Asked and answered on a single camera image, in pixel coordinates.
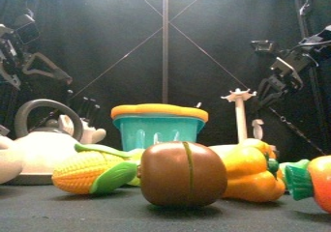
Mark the black toy knife block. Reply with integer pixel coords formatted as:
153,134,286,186
68,96,103,128

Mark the yellow toy bell pepper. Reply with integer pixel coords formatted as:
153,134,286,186
221,137,287,204

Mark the thin diagonal brace wire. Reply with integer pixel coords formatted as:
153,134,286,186
70,0,217,100
125,0,251,90

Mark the brown toy kiwi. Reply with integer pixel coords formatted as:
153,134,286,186
138,140,229,209

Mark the white toy hand mixer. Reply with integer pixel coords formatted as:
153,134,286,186
56,114,107,145

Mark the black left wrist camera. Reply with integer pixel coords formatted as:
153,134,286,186
12,14,43,45

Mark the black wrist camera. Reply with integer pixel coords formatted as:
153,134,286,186
251,39,278,55
12,14,43,45

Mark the grey vertical frame pole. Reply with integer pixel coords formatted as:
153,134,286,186
162,0,169,104

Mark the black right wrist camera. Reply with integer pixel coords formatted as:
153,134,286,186
251,39,278,55

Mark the white plastic hook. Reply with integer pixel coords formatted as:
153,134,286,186
251,118,267,141

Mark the white kettle with grey handle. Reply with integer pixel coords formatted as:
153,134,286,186
4,98,89,186

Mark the yellow toy corn cob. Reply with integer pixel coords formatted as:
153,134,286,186
51,142,141,195

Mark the white toy stand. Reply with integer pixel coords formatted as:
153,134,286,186
220,87,259,144

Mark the teal basket with orange rim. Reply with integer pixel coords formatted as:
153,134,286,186
110,102,211,153

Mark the orange toy carrot green top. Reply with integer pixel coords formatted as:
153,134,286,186
283,155,331,215

